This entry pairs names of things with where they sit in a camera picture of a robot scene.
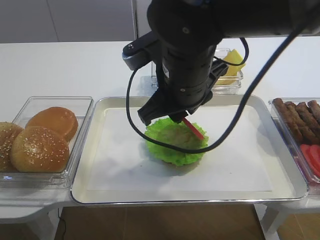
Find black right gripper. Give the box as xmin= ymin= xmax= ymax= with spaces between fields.
xmin=137 ymin=45 xmax=228 ymax=126

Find red tomato slice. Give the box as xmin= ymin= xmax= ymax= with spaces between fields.
xmin=182 ymin=118 xmax=204 ymax=140

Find lettuce leaf on tray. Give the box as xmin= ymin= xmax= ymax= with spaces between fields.
xmin=144 ymin=118 xmax=209 ymax=166

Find clear lettuce cheese container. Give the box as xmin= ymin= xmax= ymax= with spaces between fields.
xmin=150 ymin=62 xmax=244 ymax=95

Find yellow cheese slices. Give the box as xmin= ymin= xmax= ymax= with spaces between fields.
xmin=213 ymin=48 xmax=247 ymax=86

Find white paper tray liner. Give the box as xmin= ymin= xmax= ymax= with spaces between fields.
xmin=88 ymin=106 xmax=273 ymax=192

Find clear plastic bun container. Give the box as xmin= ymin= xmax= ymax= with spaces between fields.
xmin=0 ymin=96 xmax=94 ymax=189

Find smooth brown bun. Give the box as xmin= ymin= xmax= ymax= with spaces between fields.
xmin=25 ymin=106 xmax=79 ymax=142

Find silver metal tray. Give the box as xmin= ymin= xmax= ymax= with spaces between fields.
xmin=71 ymin=96 xmax=309 ymax=205

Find clear meat tomato container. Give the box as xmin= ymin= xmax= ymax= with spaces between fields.
xmin=269 ymin=98 xmax=320 ymax=195

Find right sesame bun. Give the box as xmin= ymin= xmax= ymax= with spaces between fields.
xmin=10 ymin=126 xmax=70 ymax=173

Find sesame bun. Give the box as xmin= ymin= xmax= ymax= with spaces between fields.
xmin=0 ymin=122 xmax=24 ymax=172
xmin=10 ymin=126 xmax=70 ymax=173

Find brown meat patties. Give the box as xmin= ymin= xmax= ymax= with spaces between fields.
xmin=272 ymin=98 xmax=320 ymax=145

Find red tomato slices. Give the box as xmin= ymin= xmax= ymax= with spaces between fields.
xmin=299 ymin=144 xmax=320 ymax=178

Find left sesame bun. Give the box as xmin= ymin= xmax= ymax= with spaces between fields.
xmin=0 ymin=122 xmax=24 ymax=172

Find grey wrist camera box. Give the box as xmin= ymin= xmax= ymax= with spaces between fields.
xmin=122 ymin=31 xmax=162 ymax=71

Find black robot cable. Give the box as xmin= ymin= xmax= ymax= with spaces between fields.
xmin=125 ymin=22 xmax=311 ymax=154

